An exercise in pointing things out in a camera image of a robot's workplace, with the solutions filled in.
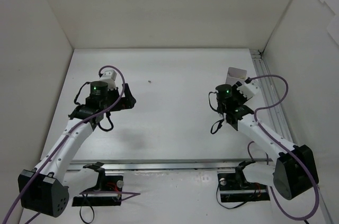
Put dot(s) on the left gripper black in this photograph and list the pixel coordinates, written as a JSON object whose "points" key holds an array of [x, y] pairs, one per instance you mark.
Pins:
{"points": [[124, 100]]}

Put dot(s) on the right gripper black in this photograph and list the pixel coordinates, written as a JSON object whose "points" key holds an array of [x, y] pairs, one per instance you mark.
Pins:
{"points": [[237, 92]]}

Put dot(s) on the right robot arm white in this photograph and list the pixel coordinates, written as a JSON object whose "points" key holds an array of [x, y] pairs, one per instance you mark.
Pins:
{"points": [[293, 171]]}

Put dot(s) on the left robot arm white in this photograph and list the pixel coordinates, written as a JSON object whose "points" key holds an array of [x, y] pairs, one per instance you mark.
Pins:
{"points": [[44, 189]]}

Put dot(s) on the clear divided organizer container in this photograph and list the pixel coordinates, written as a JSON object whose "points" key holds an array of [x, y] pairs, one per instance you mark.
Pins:
{"points": [[235, 75]]}

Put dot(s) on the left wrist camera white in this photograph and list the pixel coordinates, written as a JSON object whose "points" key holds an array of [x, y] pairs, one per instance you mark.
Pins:
{"points": [[109, 77]]}

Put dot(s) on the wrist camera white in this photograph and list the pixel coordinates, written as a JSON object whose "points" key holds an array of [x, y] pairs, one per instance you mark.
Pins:
{"points": [[248, 90], [109, 77]]}

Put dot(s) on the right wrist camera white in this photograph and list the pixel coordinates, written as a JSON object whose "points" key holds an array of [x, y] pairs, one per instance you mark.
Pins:
{"points": [[248, 90]]}

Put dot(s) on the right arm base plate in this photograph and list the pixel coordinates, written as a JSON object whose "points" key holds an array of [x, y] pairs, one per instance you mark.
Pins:
{"points": [[230, 191]]}

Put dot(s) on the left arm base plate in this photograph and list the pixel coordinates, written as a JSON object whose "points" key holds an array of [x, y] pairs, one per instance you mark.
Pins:
{"points": [[111, 184]]}

